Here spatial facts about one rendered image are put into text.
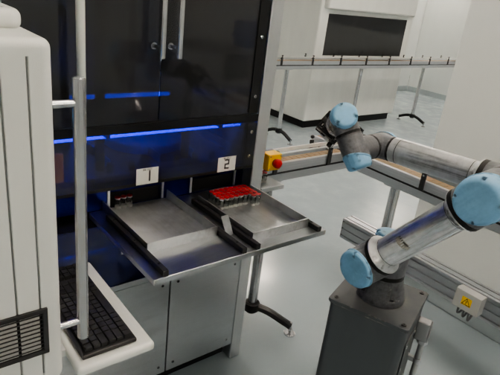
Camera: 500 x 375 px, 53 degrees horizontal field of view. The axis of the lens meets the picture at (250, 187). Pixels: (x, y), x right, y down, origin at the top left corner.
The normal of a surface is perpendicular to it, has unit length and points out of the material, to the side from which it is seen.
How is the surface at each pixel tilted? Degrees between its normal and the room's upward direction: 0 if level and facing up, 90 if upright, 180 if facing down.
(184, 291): 90
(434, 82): 90
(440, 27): 90
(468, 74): 90
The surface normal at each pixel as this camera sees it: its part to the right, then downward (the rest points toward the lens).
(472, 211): -0.65, 0.12
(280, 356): 0.11, -0.92
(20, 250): 0.61, 0.36
